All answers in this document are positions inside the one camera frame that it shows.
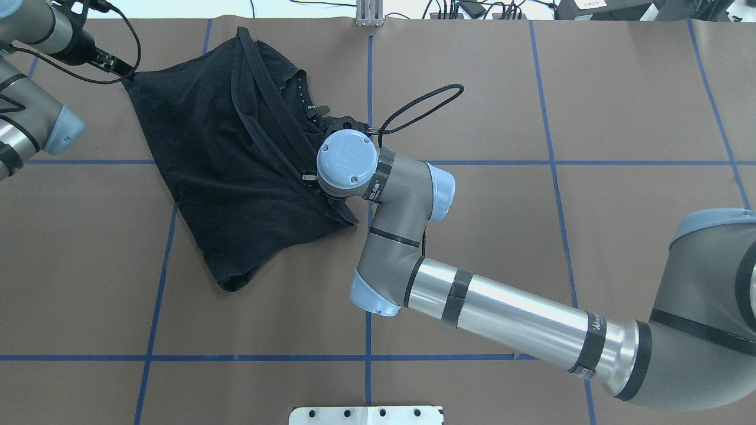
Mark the brown paper table mat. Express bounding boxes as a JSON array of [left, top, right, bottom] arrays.
[[0, 18, 756, 425]]

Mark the black t-shirt with logo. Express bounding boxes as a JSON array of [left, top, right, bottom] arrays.
[[124, 27, 357, 292]]

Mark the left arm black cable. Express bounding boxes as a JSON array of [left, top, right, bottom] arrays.
[[0, 0, 142, 119]]

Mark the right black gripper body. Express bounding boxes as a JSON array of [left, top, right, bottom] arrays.
[[301, 116, 379, 201]]

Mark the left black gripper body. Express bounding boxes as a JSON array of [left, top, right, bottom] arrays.
[[56, 1, 113, 67]]

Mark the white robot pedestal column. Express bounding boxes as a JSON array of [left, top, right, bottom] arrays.
[[288, 406, 445, 424]]

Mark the aluminium frame post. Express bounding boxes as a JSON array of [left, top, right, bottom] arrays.
[[356, 0, 385, 27]]

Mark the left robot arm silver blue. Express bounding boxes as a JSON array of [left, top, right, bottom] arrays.
[[1, 1, 137, 179]]

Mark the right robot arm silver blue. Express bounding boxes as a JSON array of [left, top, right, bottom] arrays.
[[317, 128, 755, 411]]

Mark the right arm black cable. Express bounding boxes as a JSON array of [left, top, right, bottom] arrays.
[[366, 84, 465, 147]]

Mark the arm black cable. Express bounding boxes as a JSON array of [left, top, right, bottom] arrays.
[[0, 0, 142, 119], [366, 84, 465, 147]]

